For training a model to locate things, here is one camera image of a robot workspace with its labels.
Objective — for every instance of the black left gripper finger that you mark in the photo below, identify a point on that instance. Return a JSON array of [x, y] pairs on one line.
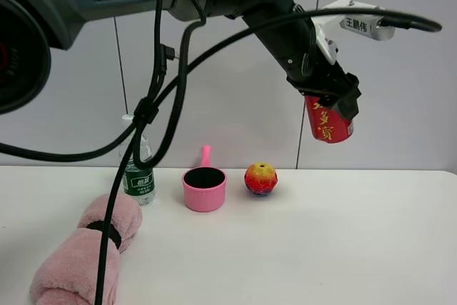
[[347, 96]]

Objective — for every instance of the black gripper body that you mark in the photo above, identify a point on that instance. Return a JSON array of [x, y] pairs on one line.
[[325, 80]]

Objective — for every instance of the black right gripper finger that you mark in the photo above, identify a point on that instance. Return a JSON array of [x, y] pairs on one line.
[[328, 99]]

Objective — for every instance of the red drink can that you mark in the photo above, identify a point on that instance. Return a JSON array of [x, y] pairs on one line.
[[327, 125]]

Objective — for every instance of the rainbow textured ball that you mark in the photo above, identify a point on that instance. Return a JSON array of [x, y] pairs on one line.
[[260, 179]]

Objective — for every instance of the pink toy saucepan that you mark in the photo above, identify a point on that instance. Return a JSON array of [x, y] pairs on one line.
[[204, 186]]

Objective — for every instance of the clear water bottle green label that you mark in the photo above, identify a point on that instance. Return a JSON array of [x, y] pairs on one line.
[[137, 183]]

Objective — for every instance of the black elastic band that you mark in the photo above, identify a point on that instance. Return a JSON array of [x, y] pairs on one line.
[[114, 235]]

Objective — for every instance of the rolled pink fluffy towel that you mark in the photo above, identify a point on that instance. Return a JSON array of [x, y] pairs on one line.
[[68, 275]]

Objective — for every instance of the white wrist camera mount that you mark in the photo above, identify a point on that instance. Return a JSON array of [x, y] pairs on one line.
[[361, 24]]

